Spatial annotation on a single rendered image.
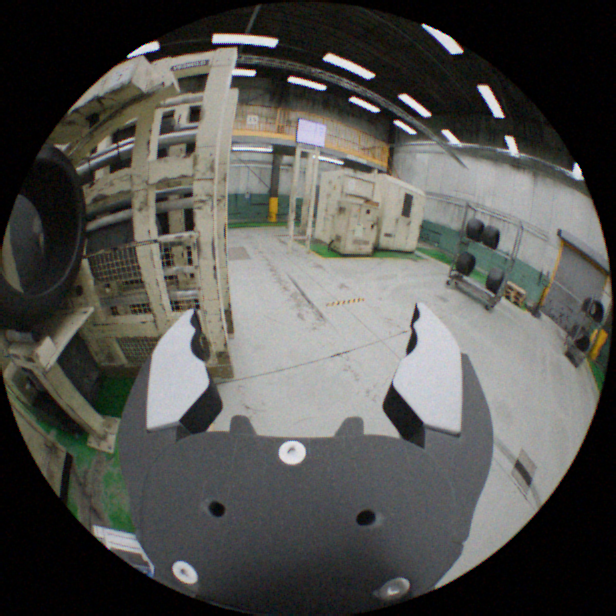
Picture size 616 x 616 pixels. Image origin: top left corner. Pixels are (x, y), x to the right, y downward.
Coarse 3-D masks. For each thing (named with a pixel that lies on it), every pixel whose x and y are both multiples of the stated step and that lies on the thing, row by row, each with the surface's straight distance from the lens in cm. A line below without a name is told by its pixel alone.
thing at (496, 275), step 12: (468, 204) 482; (468, 228) 470; (480, 228) 519; (492, 228) 462; (468, 240) 526; (480, 240) 498; (492, 240) 453; (516, 240) 440; (456, 252) 474; (468, 252) 488; (516, 252) 496; (456, 264) 476; (468, 264) 468; (456, 276) 520; (468, 276) 499; (492, 276) 445; (504, 276) 440; (468, 288) 463; (492, 288) 450; (504, 288) 498; (492, 300) 450
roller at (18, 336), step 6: (12, 330) 102; (18, 330) 94; (24, 330) 87; (30, 330) 81; (36, 330) 80; (6, 336) 111; (12, 336) 101; (18, 336) 93; (24, 336) 86; (30, 336) 81; (36, 336) 80; (36, 342) 81
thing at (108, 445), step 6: (108, 420) 165; (114, 420) 162; (120, 420) 160; (114, 426) 159; (114, 432) 157; (90, 438) 171; (108, 438) 158; (114, 438) 155; (90, 444) 169; (96, 444) 164; (102, 444) 160; (108, 444) 157; (114, 444) 154; (108, 450) 155
